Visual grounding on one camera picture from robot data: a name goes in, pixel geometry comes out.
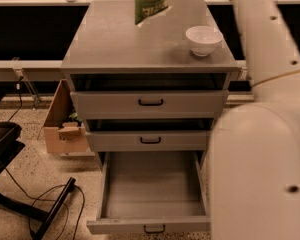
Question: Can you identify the green jalapeno chip bag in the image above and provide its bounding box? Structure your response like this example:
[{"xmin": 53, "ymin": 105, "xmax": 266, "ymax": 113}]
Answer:
[{"xmin": 134, "ymin": 0, "xmax": 169, "ymax": 26}]

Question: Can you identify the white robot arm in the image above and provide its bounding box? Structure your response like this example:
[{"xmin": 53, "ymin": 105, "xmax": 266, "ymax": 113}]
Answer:
[{"xmin": 208, "ymin": 0, "xmax": 300, "ymax": 240}]

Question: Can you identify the grey drawer cabinet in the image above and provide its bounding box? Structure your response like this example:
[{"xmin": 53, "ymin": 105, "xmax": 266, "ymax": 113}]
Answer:
[{"xmin": 60, "ymin": 0, "xmax": 240, "ymax": 162}]

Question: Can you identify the middle grey drawer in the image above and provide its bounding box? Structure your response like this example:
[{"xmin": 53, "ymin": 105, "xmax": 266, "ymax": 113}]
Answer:
[{"xmin": 86, "ymin": 130, "xmax": 209, "ymax": 152}]

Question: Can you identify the grey drawer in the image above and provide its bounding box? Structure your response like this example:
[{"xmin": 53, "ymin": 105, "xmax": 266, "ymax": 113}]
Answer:
[
  {"xmin": 71, "ymin": 91, "xmax": 228, "ymax": 119},
  {"xmin": 86, "ymin": 130, "xmax": 209, "ymax": 152},
  {"xmin": 87, "ymin": 151, "xmax": 210, "ymax": 234}
]

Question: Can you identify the top grey drawer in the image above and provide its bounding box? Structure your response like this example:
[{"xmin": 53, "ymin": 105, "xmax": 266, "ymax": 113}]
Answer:
[{"xmin": 71, "ymin": 91, "xmax": 228, "ymax": 119}]

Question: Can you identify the bottom grey drawer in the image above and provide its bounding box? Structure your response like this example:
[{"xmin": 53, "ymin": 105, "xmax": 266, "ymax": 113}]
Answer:
[{"xmin": 87, "ymin": 151, "xmax": 210, "ymax": 234}]

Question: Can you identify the white ceramic bowl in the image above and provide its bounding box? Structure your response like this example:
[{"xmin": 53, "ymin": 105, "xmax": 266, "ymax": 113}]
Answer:
[{"xmin": 185, "ymin": 26, "xmax": 223, "ymax": 57}]

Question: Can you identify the open cardboard box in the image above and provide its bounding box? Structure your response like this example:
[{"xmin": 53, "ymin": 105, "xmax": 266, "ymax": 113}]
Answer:
[{"xmin": 43, "ymin": 80, "xmax": 88, "ymax": 154}]

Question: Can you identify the grey horizontal railing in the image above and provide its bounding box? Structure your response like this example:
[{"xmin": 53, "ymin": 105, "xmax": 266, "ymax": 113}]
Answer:
[{"xmin": 0, "ymin": 60, "xmax": 248, "ymax": 81}]

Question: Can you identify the black floor cable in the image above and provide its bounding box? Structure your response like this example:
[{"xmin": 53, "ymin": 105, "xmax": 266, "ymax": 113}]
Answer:
[{"xmin": 3, "ymin": 75, "xmax": 86, "ymax": 240}]

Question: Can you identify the black stand frame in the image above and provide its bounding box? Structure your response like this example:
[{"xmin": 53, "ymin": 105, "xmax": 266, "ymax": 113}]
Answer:
[{"xmin": 0, "ymin": 97, "xmax": 80, "ymax": 240}]

